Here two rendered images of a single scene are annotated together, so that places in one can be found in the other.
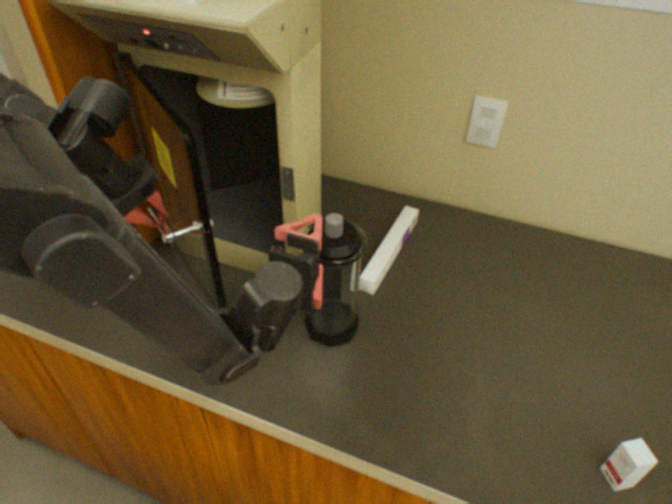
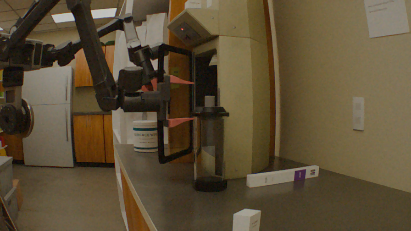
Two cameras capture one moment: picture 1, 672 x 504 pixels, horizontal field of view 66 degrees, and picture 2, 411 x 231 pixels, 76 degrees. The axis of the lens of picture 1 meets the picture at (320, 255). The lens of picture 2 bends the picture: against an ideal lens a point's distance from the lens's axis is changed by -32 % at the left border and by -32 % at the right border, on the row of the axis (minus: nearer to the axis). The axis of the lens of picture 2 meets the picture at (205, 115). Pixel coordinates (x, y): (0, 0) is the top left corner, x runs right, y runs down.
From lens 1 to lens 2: 0.98 m
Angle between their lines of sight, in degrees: 60
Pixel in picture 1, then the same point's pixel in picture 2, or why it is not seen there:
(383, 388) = (191, 201)
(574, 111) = (387, 97)
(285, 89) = (218, 45)
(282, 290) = (130, 69)
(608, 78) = (392, 73)
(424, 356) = (232, 202)
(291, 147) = (219, 74)
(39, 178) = not seen: outside the picture
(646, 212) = not seen: outside the picture
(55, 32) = (173, 43)
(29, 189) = not seen: outside the picture
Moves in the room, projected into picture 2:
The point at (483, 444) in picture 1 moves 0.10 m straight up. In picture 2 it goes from (198, 222) to (197, 182)
